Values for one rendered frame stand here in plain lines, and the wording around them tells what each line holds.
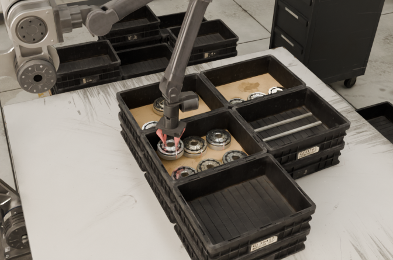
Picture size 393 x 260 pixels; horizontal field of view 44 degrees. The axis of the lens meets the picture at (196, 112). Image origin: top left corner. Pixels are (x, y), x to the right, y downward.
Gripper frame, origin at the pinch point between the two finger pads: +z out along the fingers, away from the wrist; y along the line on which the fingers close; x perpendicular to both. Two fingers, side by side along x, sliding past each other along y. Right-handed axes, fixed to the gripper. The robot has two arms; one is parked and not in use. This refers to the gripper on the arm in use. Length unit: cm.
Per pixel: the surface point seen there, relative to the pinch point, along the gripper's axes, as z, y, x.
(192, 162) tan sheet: 7.3, -9.1, 0.1
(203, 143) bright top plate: 4.3, -10.4, -9.1
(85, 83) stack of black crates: 42, 85, -76
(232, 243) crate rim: -2, -36, 39
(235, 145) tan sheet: 6.9, -22.2, -15.5
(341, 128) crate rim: -3, -61, -30
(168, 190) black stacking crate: 4.4, -7.0, 19.7
